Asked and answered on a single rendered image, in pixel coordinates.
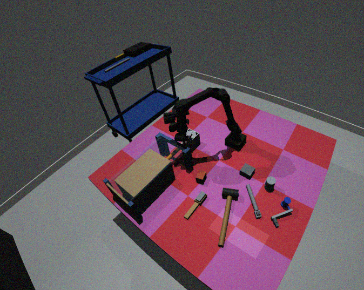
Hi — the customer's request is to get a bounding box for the grey cylinder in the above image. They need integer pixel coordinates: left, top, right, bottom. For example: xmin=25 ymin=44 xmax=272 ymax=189
xmin=264 ymin=177 xmax=276 ymax=191

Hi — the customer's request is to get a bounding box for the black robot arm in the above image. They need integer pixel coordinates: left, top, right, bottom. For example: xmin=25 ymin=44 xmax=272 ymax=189
xmin=163 ymin=87 xmax=242 ymax=141

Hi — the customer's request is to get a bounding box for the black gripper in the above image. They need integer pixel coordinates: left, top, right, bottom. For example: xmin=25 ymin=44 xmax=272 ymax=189
xmin=174 ymin=119 xmax=189 ymax=141

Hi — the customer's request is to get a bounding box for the black-headed mallet with wooden handle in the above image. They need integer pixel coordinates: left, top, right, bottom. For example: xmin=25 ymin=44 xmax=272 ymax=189
xmin=218 ymin=188 xmax=239 ymax=247

